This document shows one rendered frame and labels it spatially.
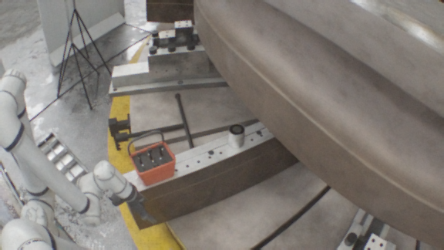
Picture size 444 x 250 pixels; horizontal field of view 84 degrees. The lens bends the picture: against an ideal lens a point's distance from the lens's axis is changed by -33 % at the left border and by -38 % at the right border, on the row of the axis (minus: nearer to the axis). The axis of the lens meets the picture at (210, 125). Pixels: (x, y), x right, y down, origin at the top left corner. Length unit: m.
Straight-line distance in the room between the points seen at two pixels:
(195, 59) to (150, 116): 0.51
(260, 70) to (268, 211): 0.85
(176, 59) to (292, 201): 1.28
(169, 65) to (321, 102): 1.42
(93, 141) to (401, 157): 2.45
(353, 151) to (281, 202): 0.88
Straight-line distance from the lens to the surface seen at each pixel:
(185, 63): 2.63
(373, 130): 1.42
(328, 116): 1.47
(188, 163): 1.81
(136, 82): 2.82
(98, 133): 3.05
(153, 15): 3.83
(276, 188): 2.20
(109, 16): 4.72
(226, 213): 2.07
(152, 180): 1.71
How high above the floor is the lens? 2.08
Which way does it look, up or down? 45 degrees down
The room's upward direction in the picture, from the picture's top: straight up
